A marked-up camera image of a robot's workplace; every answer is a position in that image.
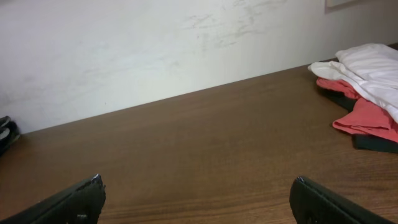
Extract white shirt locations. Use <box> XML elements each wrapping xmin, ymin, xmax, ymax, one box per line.
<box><xmin>308</xmin><ymin>44</ymin><xmax>397</xmax><ymax>121</ymax></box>

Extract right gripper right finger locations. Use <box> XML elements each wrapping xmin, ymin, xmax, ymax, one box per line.
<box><xmin>289</xmin><ymin>177</ymin><xmax>394</xmax><ymax>224</ymax></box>

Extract black shorts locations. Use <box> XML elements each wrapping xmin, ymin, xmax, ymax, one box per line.
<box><xmin>0</xmin><ymin>116</ymin><xmax>20</xmax><ymax>155</ymax></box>

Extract dark garment under pile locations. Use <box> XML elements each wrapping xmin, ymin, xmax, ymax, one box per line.
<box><xmin>317</xmin><ymin>87</ymin><xmax>397</xmax><ymax>154</ymax></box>

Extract red mesh garment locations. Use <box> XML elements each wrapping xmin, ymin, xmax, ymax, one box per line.
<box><xmin>316</xmin><ymin>78</ymin><xmax>397</xmax><ymax>142</ymax></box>

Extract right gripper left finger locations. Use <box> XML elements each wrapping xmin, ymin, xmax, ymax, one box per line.
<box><xmin>1</xmin><ymin>174</ymin><xmax>106</xmax><ymax>224</ymax></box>

